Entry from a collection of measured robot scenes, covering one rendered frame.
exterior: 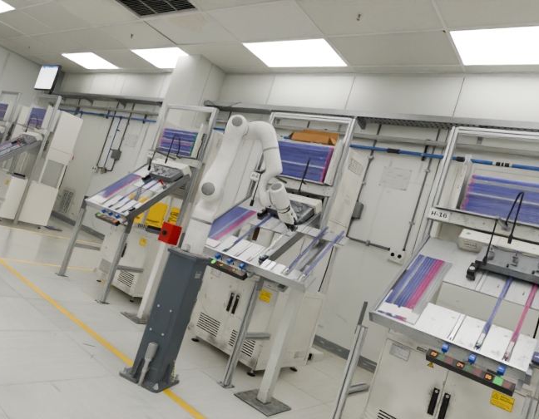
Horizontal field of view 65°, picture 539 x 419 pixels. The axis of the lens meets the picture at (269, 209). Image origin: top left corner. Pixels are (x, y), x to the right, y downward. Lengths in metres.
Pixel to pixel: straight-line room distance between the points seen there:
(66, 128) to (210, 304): 4.34
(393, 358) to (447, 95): 2.90
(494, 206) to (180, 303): 1.75
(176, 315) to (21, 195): 4.75
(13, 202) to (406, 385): 5.63
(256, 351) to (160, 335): 0.80
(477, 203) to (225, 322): 1.80
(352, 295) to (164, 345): 2.47
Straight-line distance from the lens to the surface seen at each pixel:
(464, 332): 2.14
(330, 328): 4.49
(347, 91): 5.11
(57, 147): 6.86
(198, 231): 2.29
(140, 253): 3.91
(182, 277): 2.28
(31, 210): 6.86
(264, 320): 2.89
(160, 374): 2.42
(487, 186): 2.61
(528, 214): 2.54
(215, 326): 3.17
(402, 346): 2.46
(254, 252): 2.72
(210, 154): 4.07
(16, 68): 11.00
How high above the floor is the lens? 0.93
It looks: 3 degrees up
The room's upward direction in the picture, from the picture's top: 18 degrees clockwise
